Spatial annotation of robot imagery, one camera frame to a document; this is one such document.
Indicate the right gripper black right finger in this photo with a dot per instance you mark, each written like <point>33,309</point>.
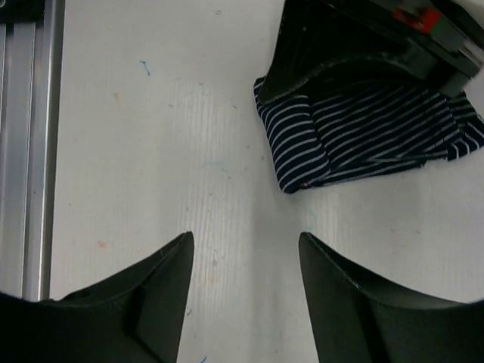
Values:
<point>359,316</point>

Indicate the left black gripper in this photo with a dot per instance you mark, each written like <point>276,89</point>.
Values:
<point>438,42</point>

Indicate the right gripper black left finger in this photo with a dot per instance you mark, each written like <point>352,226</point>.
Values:
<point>135,315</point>

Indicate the blue striped boxer shorts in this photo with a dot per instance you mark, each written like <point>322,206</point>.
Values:
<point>365,131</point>

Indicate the aluminium mounting rail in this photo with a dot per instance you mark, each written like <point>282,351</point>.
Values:
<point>32,38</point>

